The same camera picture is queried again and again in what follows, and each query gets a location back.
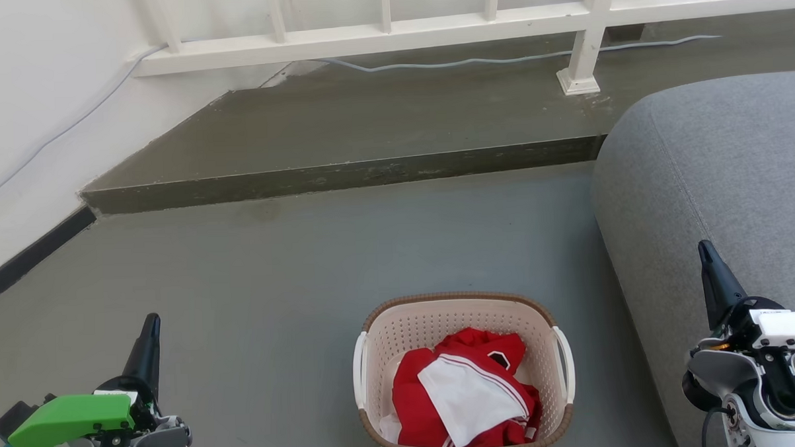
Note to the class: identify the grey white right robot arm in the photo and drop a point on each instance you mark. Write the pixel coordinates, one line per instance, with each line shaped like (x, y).
(754, 396)

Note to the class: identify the grey fabric sofa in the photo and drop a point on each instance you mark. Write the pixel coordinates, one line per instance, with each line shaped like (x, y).
(720, 192)

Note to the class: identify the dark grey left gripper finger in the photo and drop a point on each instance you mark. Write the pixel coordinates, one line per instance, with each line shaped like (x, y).
(157, 361)
(141, 355)

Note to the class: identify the white railing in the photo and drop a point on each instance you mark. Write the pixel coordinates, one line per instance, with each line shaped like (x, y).
(391, 33)

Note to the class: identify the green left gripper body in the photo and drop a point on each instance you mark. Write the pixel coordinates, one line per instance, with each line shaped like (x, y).
(70, 420)

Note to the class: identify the white garment with red stripes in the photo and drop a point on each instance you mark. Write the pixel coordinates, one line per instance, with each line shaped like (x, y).
(469, 396)

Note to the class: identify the cream plastic laundry basket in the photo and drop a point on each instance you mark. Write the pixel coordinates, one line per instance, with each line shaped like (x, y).
(460, 317)

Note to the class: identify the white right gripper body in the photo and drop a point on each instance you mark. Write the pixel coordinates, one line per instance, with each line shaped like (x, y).
(784, 326)

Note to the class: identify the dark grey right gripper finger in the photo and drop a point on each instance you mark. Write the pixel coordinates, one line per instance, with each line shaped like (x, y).
(709, 298)
(727, 281)

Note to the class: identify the black baseboard strip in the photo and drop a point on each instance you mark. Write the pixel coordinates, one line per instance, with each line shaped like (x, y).
(35, 253)

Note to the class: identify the plain white cloth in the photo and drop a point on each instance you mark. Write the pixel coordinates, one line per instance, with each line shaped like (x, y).
(390, 429)

